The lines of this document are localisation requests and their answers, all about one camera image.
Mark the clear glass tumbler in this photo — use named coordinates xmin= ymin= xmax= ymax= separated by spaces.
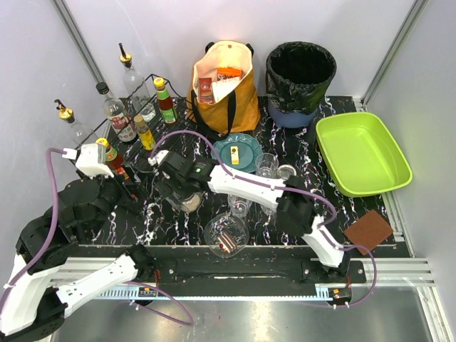
xmin=255 ymin=153 xmax=279 ymax=179
xmin=227 ymin=195 xmax=252 ymax=218
xmin=260 ymin=204 xmax=278 ymax=216

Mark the clear glass tumbler rear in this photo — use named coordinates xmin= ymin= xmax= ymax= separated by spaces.
xmin=255 ymin=153 xmax=279 ymax=179

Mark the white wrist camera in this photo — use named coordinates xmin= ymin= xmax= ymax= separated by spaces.
xmin=63 ymin=143 xmax=114 ymax=179
xmin=147 ymin=150 xmax=169 ymax=167

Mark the trash bin with black liner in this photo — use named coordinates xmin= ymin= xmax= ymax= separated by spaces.
xmin=265 ymin=41 xmax=337 ymax=129

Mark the orange snack box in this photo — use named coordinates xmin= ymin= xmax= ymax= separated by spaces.
xmin=217 ymin=67 xmax=242 ymax=81

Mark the orange canvas tote bag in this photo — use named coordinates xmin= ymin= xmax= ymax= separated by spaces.
xmin=187 ymin=40 xmax=260 ymax=141

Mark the red snack box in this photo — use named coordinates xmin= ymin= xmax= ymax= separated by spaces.
xmin=198 ymin=77 xmax=214 ymax=104

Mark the clear glass tumbler left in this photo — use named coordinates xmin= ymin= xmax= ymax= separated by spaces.
xmin=227 ymin=195 xmax=252 ymax=218

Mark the clear oil bottle gold spout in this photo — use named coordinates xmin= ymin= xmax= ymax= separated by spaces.
xmin=54 ymin=99 xmax=98 ymax=146

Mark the red sauce bottle yellow cap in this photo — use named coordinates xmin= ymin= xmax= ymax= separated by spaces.
xmin=96 ymin=138 xmax=130 ymax=180

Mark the small yellow seasoning bottle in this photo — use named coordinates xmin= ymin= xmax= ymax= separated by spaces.
xmin=133 ymin=114 xmax=155 ymax=151

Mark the clear glass bowl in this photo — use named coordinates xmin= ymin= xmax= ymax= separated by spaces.
xmin=204 ymin=212 xmax=249 ymax=259

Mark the clear bottle black cap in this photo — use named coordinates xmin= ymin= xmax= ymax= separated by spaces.
xmin=95 ymin=82 xmax=138 ymax=144

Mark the teal ceramic plate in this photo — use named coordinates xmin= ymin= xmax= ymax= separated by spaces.
xmin=214 ymin=133 xmax=263 ymax=173

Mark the white paper package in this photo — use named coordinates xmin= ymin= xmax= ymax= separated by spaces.
xmin=212 ymin=76 xmax=241 ymax=103

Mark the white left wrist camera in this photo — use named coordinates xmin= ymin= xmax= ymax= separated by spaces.
xmin=63 ymin=143 xmax=114 ymax=179

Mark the chocolate cake slice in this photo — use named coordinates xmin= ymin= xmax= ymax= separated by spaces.
xmin=218 ymin=232 xmax=237 ymax=254

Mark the clear glass tumbler middle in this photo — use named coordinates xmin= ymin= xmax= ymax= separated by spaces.
xmin=260 ymin=204 xmax=278 ymax=216

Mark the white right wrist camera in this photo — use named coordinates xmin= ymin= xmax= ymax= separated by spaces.
xmin=147 ymin=150 xmax=169 ymax=167

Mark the brown scouring pad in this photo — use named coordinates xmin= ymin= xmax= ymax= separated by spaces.
xmin=343 ymin=210 xmax=393 ymax=256

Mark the yellow cake slice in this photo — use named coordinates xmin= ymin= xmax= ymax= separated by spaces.
xmin=230 ymin=145 xmax=239 ymax=165

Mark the glass jar front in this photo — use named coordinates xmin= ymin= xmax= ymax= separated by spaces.
xmin=170 ymin=192 xmax=202 ymax=213

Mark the glass jar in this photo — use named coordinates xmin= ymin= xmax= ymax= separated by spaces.
xmin=170 ymin=192 xmax=202 ymax=213
xmin=277 ymin=165 xmax=297 ymax=180

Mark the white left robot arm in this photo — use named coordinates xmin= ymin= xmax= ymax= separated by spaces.
xmin=1 ymin=165 xmax=155 ymax=341

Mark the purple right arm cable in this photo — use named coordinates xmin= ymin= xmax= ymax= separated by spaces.
xmin=149 ymin=130 xmax=378 ymax=309

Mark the black wire dish rack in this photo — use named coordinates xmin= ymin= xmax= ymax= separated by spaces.
xmin=66 ymin=73 xmax=200 ymax=216

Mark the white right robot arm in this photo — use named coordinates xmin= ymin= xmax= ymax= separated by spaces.
xmin=148 ymin=150 xmax=350 ymax=281

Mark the lime green plastic tub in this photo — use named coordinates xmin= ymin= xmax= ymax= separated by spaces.
xmin=316 ymin=112 xmax=413 ymax=197

